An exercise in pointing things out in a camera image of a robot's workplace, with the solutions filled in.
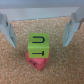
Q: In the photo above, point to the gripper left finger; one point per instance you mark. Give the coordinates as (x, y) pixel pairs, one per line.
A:
(8, 31)

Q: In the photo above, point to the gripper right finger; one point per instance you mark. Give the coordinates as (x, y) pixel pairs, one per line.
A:
(70, 31)

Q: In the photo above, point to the pink block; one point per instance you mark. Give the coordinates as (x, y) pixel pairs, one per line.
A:
(37, 64)

